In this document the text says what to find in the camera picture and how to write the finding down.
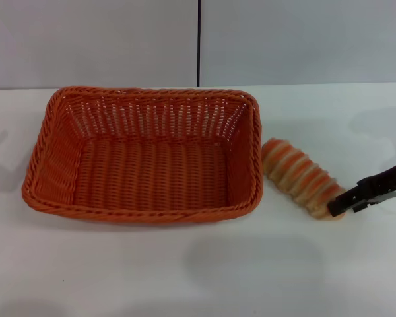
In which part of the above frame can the orange striped ridged bread loaf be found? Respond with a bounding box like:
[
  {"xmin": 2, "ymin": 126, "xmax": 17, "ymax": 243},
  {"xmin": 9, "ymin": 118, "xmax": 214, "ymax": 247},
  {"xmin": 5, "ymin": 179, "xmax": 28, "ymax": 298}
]
[{"xmin": 261, "ymin": 138, "xmax": 347, "ymax": 221}]

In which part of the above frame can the orange woven plastic basket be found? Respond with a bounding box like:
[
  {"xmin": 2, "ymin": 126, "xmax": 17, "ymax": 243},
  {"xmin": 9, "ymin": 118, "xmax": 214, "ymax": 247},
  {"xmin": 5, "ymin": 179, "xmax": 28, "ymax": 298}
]
[{"xmin": 21, "ymin": 85, "xmax": 263, "ymax": 227}]

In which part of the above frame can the black vertical wall panel strip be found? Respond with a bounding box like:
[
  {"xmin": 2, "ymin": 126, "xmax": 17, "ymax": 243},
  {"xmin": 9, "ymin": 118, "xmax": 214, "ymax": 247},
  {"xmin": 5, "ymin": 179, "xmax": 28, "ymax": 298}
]
[{"xmin": 196, "ymin": 0, "xmax": 203, "ymax": 88}]

